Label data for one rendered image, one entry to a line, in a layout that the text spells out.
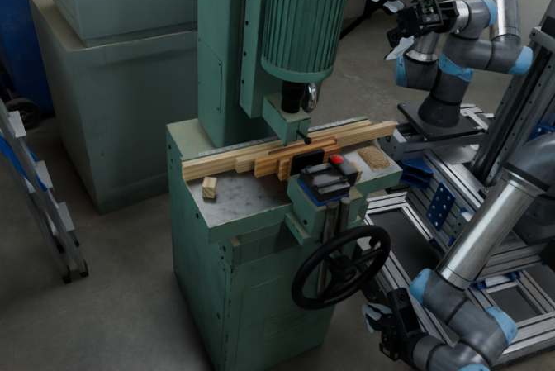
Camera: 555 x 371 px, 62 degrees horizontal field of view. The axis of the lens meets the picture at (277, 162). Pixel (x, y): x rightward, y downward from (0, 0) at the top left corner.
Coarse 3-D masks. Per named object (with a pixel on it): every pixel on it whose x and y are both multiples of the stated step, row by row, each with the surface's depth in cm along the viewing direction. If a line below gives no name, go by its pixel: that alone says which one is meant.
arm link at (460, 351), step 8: (440, 344) 98; (464, 344) 94; (432, 352) 96; (440, 352) 95; (448, 352) 95; (456, 352) 94; (464, 352) 93; (472, 352) 92; (432, 360) 95; (440, 360) 94; (448, 360) 93; (456, 360) 92; (464, 360) 91; (472, 360) 91; (480, 360) 91; (432, 368) 95; (440, 368) 93; (448, 368) 92; (456, 368) 91; (464, 368) 90; (472, 368) 89; (480, 368) 89; (488, 368) 92
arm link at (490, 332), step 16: (464, 304) 98; (464, 320) 96; (480, 320) 95; (496, 320) 95; (512, 320) 95; (464, 336) 96; (480, 336) 94; (496, 336) 93; (512, 336) 94; (480, 352) 92; (496, 352) 92
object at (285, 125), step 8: (264, 96) 124; (272, 96) 124; (280, 96) 125; (264, 104) 125; (272, 104) 122; (280, 104) 122; (264, 112) 127; (272, 112) 122; (280, 112) 119; (296, 112) 120; (304, 112) 120; (272, 120) 123; (280, 120) 119; (288, 120) 116; (296, 120) 117; (304, 120) 118; (272, 128) 125; (280, 128) 120; (288, 128) 117; (296, 128) 119; (304, 128) 120; (280, 136) 121; (288, 136) 119; (296, 136) 120
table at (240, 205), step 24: (360, 144) 141; (384, 168) 133; (192, 192) 117; (216, 192) 118; (240, 192) 119; (264, 192) 120; (360, 192) 130; (216, 216) 111; (240, 216) 112; (264, 216) 116; (288, 216) 118; (216, 240) 113; (312, 240) 115
